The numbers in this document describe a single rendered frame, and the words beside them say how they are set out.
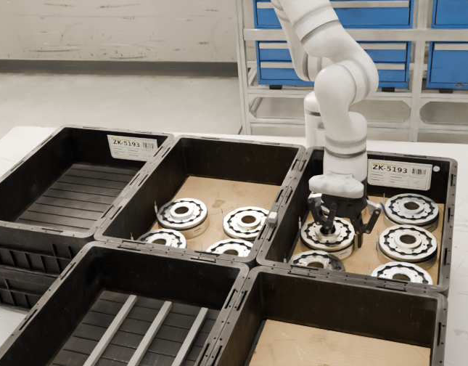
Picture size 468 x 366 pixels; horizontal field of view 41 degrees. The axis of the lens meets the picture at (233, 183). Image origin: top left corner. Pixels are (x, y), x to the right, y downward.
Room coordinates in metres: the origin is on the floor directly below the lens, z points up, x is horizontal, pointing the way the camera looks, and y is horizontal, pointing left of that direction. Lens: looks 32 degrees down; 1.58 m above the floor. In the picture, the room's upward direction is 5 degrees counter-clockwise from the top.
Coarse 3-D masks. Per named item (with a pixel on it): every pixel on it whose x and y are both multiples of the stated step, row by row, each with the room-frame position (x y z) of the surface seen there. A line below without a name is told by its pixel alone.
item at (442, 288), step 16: (304, 160) 1.10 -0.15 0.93; (432, 160) 1.06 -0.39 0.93; (448, 160) 1.05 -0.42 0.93; (448, 176) 1.00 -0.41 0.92; (288, 192) 0.99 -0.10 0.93; (448, 192) 0.94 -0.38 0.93; (448, 208) 0.89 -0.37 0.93; (272, 224) 0.89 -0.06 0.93; (448, 224) 0.84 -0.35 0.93; (272, 240) 0.85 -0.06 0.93; (448, 240) 0.80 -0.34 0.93; (448, 256) 0.76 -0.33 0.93; (320, 272) 0.75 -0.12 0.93; (336, 272) 0.75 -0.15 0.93; (448, 272) 0.72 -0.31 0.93; (416, 288) 0.70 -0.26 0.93; (432, 288) 0.69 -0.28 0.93; (448, 288) 0.69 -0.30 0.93
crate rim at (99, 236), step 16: (176, 144) 1.23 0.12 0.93; (240, 144) 1.20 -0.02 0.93; (256, 144) 1.19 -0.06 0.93; (272, 144) 1.18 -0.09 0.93; (288, 144) 1.17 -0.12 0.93; (160, 160) 1.15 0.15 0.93; (144, 176) 1.09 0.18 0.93; (288, 176) 1.04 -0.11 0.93; (128, 192) 1.04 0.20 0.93; (272, 208) 0.94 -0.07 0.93; (96, 240) 0.90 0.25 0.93; (112, 240) 0.89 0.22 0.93; (128, 240) 0.88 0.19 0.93; (256, 240) 0.85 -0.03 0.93; (208, 256) 0.82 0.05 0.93; (224, 256) 0.81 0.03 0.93; (240, 256) 0.81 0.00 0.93; (256, 256) 0.81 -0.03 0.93
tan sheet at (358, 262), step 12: (312, 216) 1.04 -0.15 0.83; (384, 228) 0.98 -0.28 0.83; (372, 240) 0.95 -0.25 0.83; (300, 252) 0.93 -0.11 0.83; (360, 252) 0.92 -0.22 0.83; (372, 252) 0.91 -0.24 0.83; (348, 264) 0.88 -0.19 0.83; (360, 264) 0.88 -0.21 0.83; (372, 264) 0.88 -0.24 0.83; (432, 276) 0.83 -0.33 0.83
